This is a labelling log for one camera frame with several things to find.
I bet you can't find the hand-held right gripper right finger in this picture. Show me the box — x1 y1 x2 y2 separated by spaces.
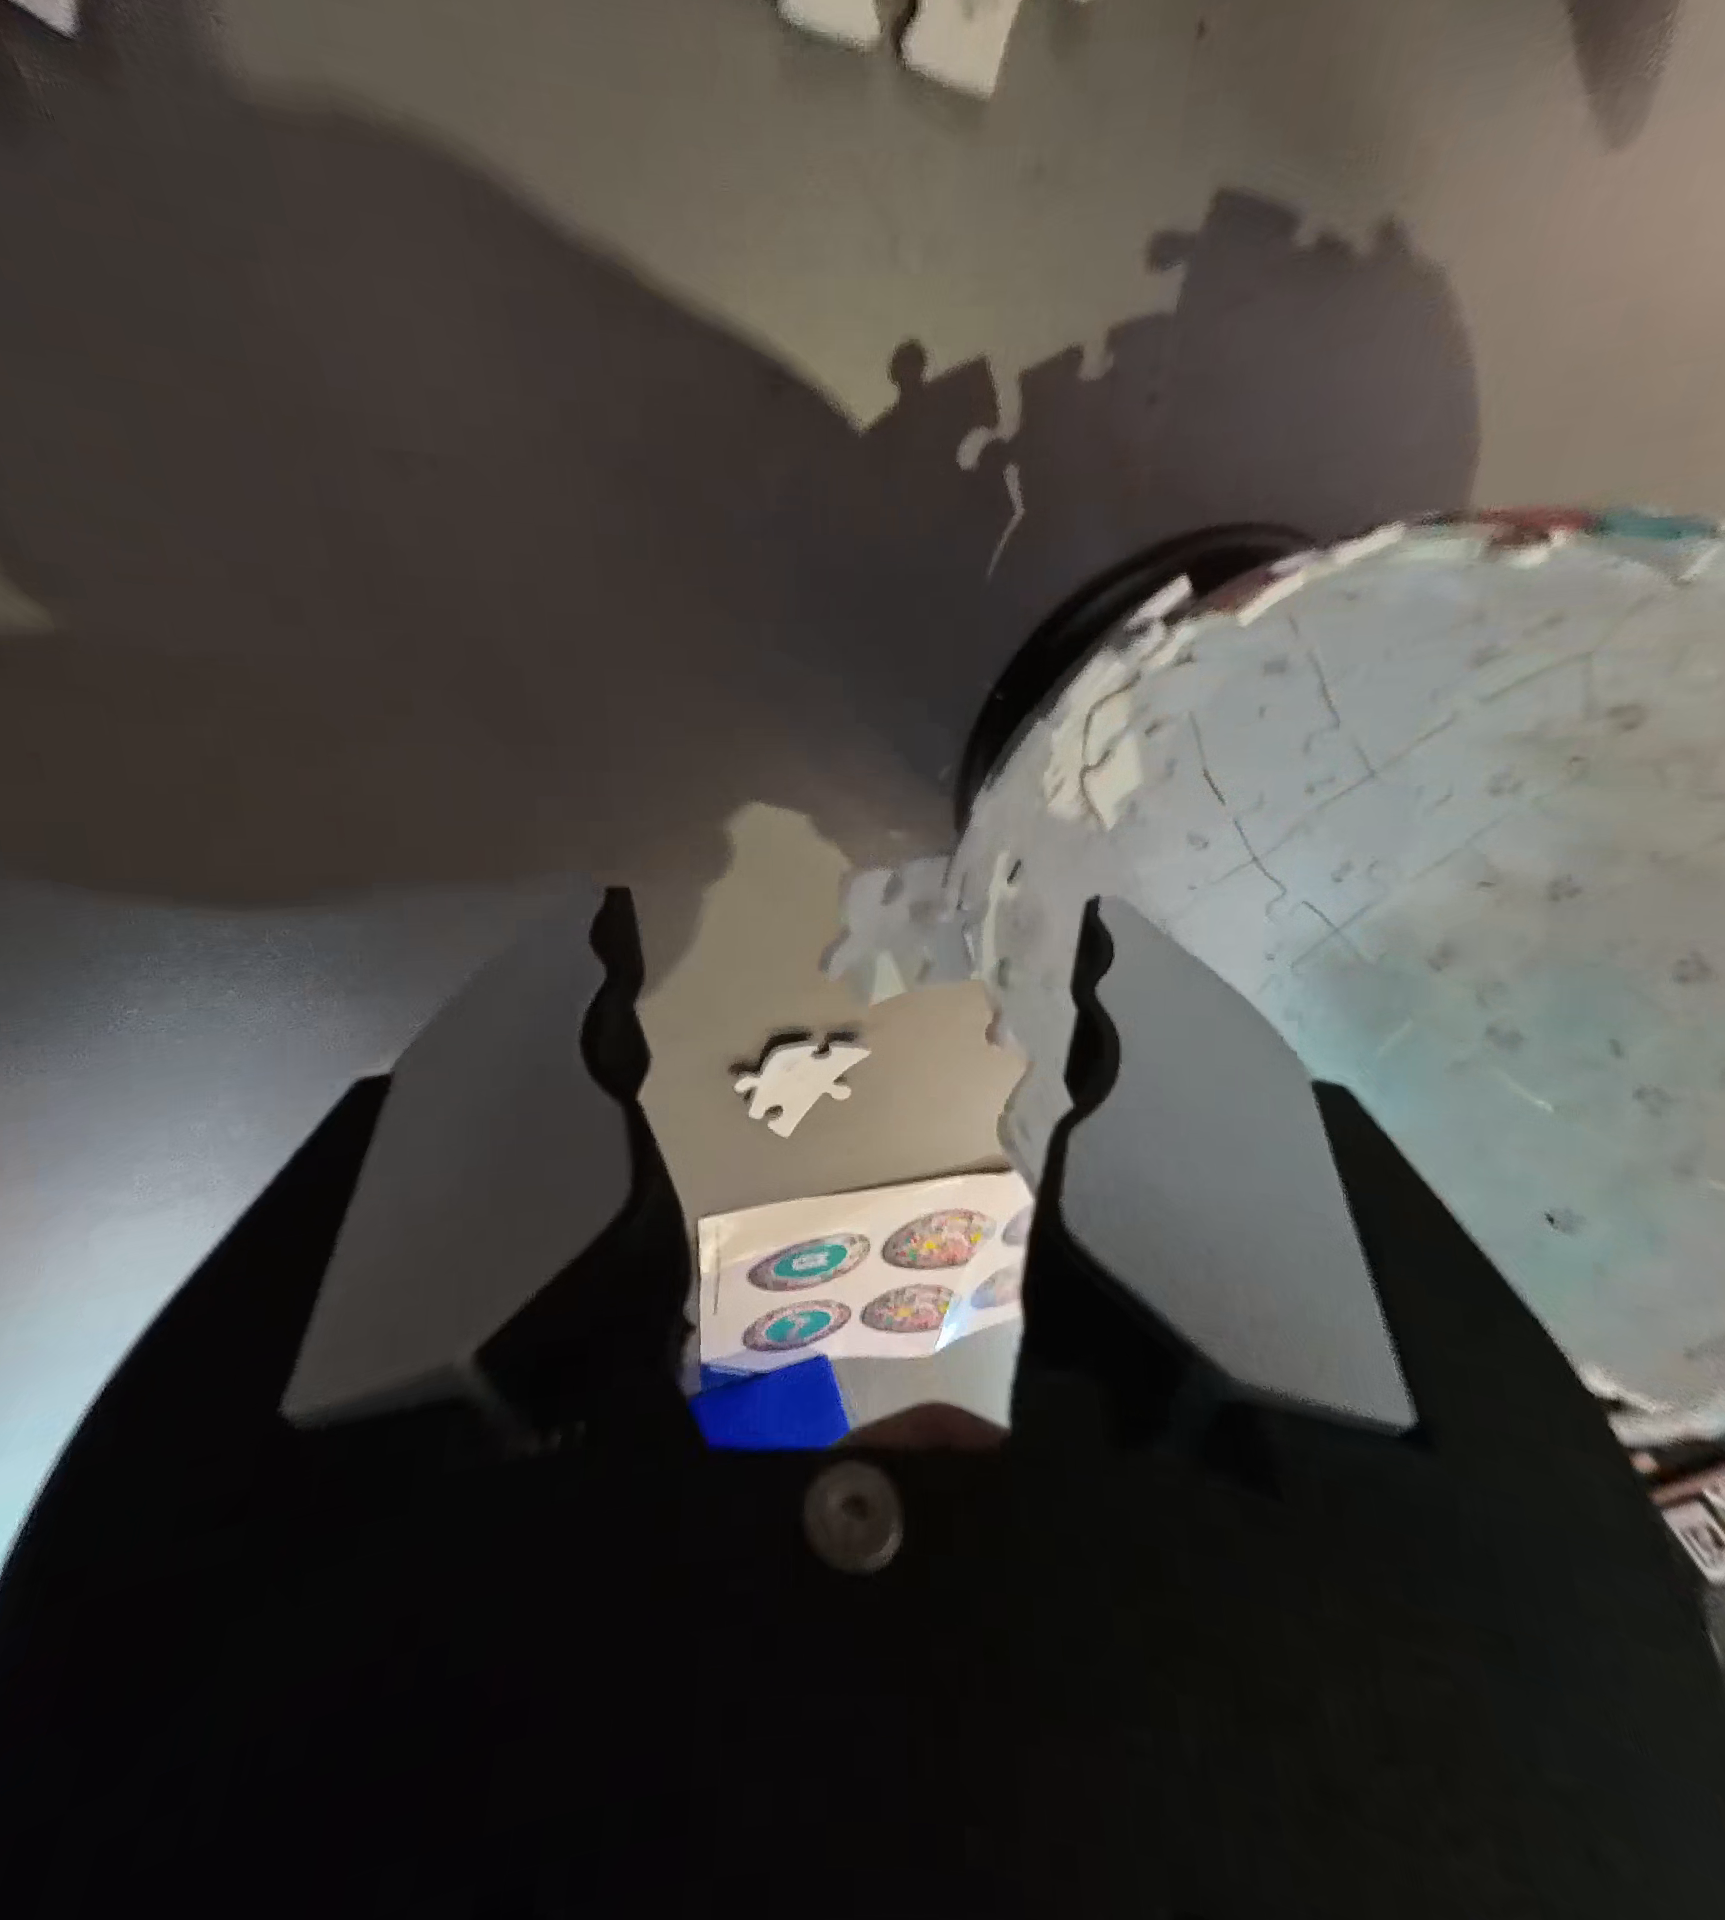
1012 894 1420 1435

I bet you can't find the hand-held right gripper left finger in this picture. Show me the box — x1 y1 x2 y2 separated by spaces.
284 886 690 1435

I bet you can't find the colourful puzzle ball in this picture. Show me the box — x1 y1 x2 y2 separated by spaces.
818 510 1725 1441

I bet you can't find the black ball stand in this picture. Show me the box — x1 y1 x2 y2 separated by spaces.
953 526 1316 811

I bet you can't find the puzzle instruction leaflet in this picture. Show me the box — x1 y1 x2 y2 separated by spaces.
698 1170 1039 1368

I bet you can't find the blue plastic bin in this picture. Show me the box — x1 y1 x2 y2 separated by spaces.
698 1356 848 1448

